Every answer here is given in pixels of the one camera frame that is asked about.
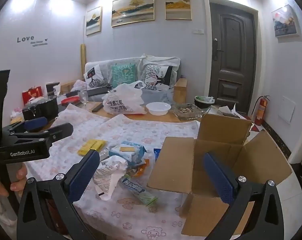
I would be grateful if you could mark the pink printed tablecloth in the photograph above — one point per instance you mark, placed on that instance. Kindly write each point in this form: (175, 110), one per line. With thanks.
(131, 130)

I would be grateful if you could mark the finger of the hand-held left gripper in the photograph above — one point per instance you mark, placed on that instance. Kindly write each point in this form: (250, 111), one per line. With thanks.
(35, 123)
(59, 130)

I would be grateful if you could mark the white wall panel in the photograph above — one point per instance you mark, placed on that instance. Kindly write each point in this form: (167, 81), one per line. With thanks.
(286, 108)

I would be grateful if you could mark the red gift bag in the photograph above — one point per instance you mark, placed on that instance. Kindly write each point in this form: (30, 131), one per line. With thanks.
(32, 93)

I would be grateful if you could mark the wide landscape painting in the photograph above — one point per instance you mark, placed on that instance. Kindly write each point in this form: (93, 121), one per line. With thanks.
(133, 9)

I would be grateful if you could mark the white plastic bag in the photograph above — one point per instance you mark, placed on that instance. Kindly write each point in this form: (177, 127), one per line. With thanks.
(123, 100)

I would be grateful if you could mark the wooden side table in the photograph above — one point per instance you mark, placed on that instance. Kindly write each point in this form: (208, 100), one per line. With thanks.
(180, 90)

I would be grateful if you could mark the teal patterned pillow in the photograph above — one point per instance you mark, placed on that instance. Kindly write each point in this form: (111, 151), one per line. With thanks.
(123, 75)

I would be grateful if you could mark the black flat box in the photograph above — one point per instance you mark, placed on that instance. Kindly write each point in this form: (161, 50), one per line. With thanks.
(98, 90)

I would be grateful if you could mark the white paper pile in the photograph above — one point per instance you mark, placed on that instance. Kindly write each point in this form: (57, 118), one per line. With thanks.
(226, 110)

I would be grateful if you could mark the yellow snack packet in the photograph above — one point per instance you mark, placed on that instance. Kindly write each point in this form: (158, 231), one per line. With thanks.
(90, 147)

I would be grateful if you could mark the golden tree painting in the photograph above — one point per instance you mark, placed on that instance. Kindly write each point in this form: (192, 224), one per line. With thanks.
(178, 5)

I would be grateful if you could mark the person's left hand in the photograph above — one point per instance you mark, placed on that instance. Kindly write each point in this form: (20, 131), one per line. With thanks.
(19, 178)

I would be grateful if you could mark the brown cardboard box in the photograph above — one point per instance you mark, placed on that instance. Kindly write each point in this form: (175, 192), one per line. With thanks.
(256, 162)

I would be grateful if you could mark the white black print pillow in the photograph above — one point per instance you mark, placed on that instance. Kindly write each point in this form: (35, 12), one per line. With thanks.
(94, 76)

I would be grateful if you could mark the black kettle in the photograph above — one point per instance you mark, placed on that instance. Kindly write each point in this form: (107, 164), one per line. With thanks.
(52, 88)

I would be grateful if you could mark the dark grey door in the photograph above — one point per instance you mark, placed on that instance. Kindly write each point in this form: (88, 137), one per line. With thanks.
(232, 55)

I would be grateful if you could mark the grey sofa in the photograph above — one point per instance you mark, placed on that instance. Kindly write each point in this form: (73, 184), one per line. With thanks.
(156, 96)

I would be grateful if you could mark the tree print pillow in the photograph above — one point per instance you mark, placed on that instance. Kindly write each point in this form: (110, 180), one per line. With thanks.
(156, 76)

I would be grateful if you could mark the black wall decal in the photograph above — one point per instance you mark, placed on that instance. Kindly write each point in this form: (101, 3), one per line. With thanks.
(25, 39)

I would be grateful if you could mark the white bowl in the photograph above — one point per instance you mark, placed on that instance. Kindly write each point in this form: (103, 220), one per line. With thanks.
(158, 108)

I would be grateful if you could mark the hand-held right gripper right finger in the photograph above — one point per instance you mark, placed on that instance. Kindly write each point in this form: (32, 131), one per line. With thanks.
(219, 180)

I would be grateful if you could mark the black trash bin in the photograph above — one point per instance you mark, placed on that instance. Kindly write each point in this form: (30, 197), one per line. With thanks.
(203, 103)

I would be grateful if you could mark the small blue snack packet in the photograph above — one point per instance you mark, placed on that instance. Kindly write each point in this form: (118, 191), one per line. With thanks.
(157, 153)

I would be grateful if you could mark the wine glass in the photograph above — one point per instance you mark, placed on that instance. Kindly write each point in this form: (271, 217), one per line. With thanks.
(82, 96)

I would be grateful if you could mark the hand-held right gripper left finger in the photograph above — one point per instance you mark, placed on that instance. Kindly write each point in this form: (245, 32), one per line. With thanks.
(83, 177)

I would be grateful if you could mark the red lid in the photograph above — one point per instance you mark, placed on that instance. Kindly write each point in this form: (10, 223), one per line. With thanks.
(69, 101)

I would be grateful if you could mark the blue white snack packet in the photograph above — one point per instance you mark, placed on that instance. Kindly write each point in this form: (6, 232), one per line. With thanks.
(127, 151)

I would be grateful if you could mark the white framed mountain painting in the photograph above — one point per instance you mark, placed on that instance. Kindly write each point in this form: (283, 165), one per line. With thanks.
(285, 21)

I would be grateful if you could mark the orange snack packet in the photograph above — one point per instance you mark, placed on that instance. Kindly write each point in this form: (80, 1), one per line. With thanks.
(139, 168)

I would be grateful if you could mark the dark mountain painting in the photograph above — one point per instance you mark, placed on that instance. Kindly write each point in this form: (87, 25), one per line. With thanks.
(93, 21)

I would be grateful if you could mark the glass ashtray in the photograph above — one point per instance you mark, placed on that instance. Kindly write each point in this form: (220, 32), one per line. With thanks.
(187, 111)

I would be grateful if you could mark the white printed snack packet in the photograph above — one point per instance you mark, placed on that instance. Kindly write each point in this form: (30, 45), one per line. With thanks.
(108, 175)

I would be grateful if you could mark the black pot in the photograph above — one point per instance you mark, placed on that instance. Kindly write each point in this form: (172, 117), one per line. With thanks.
(42, 107)

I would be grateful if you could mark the red fire extinguisher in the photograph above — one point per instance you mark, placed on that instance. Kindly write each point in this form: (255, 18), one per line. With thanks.
(261, 111)

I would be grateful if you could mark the green blue snack packet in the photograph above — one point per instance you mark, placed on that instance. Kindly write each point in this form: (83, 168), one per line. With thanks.
(138, 188)

